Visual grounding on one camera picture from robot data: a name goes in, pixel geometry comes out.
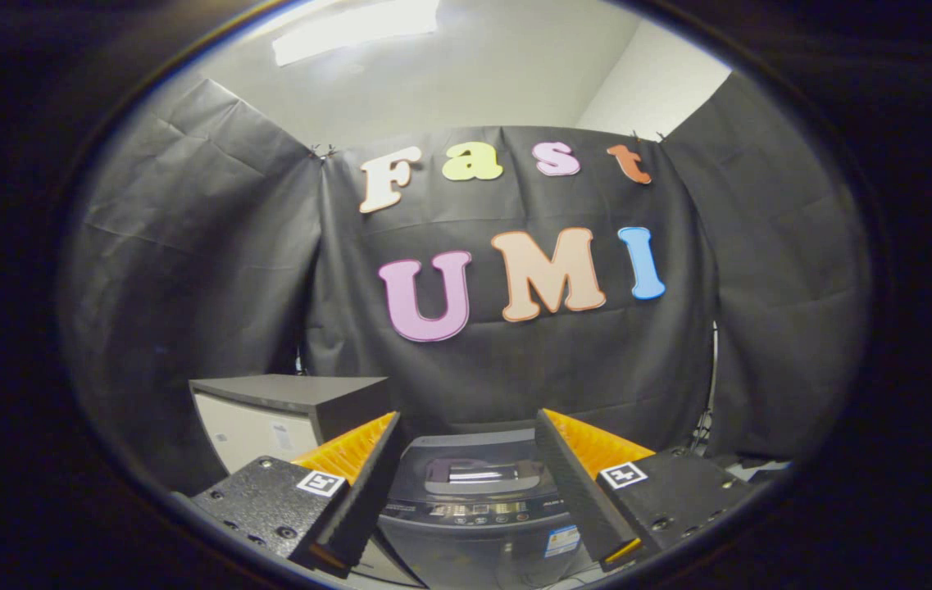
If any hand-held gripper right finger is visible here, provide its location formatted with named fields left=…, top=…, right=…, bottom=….
left=535, top=408, right=762, bottom=573

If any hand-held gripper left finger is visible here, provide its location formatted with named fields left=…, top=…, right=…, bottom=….
left=170, top=410, right=402, bottom=576

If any grey washing machine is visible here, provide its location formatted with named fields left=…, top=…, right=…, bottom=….
left=375, top=428, right=598, bottom=590

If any black backdrop cloth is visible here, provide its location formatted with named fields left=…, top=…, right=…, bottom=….
left=60, top=74, right=872, bottom=492

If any white cabinet with dark top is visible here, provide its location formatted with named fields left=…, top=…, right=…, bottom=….
left=189, top=374, right=425, bottom=588

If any thin metal stand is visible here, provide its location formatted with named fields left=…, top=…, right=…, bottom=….
left=691, top=322, right=721, bottom=456

